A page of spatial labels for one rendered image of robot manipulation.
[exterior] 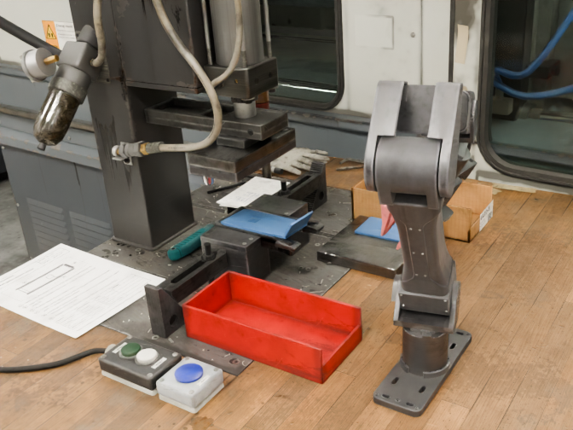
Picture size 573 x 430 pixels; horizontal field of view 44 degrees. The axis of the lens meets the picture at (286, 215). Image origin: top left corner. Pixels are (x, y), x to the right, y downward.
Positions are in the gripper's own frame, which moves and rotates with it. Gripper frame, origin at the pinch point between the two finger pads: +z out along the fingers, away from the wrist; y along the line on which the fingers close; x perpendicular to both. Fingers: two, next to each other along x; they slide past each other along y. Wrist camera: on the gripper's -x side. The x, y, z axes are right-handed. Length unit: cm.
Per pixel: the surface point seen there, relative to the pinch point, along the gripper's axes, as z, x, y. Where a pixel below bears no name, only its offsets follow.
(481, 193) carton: 4.1, -34.7, -1.4
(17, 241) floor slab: 212, -69, 175
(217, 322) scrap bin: 13.1, 27.0, 8.8
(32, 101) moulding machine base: 104, -51, 155
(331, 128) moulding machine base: 30, -56, 44
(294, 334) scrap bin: 12.8, 18.2, 0.1
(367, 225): 14.4, -16.0, 9.4
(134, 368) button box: 17.1, 40.1, 11.0
